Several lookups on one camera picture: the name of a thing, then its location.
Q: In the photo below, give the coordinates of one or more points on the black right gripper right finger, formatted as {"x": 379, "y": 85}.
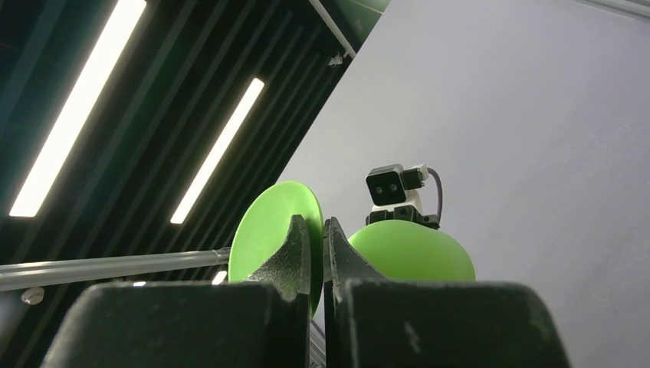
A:
{"x": 372, "y": 321}

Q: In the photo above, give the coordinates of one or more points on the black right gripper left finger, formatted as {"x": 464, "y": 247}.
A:
{"x": 262, "y": 321}

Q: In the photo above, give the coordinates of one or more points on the green wine glass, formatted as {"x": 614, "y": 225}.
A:
{"x": 398, "y": 249}

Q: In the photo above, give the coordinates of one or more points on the top external camera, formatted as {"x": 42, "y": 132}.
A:
{"x": 395, "y": 194}

